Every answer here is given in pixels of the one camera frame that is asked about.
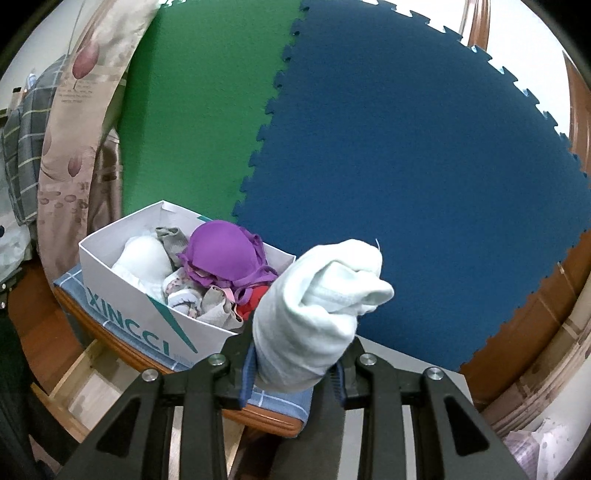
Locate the red underwear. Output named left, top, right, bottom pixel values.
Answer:
left=235, top=285, right=270, bottom=321

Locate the white hexagon pattern underwear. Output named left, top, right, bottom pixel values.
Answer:
left=162, top=268, right=204, bottom=319

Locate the pale mint underwear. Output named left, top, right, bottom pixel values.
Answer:
left=252, top=239, right=394, bottom=393

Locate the purple underwear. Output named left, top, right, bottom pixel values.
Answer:
left=177, top=220, right=279, bottom=305

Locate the pale blue white underwear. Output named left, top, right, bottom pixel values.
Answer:
left=111, top=235, right=172, bottom=303

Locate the grey beige underwear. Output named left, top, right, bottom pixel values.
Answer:
left=197, top=286, right=243, bottom=331

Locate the grey green underwear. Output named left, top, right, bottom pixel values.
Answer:
left=155, top=227, right=188, bottom=269

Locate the wooden drawer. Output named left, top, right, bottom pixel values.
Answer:
left=31, top=340, right=245, bottom=479

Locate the blue checked cloth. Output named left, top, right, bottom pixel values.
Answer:
left=53, top=265, right=312, bottom=438

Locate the wooden nightstand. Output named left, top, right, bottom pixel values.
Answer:
left=54, top=287, right=304, bottom=438

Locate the white XINCCI cardboard box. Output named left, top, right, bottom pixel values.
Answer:
left=79, top=201, right=294, bottom=366

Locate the brown foam mat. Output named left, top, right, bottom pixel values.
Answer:
left=459, top=0, right=591, bottom=411

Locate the beige floral curtain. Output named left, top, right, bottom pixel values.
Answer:
left=37, top=1, right=159, bottom=281

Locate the white patterned cloth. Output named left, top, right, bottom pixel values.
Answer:
left=0, top=174, right=33, bottom=282

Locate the blue foam mat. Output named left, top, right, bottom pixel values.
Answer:
left=235, top=1, right=590, bottom=370

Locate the green foam mat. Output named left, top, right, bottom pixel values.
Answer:
left=117, top=1, right=301, bottom=220

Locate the grey plaid cloth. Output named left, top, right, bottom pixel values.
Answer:
left=1, top=54, right=68, bottom=225

